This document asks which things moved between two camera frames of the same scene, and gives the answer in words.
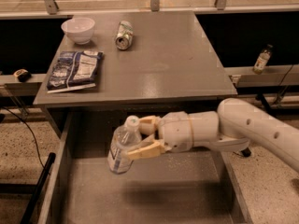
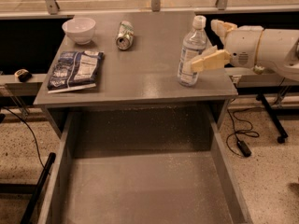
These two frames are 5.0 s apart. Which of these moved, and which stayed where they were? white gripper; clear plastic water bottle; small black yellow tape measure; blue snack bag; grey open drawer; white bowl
Moved: white gripper; clear plastic water bottle
Stayed: blue snack bag; small black yellow tape measure; grey open drawer; white bowl
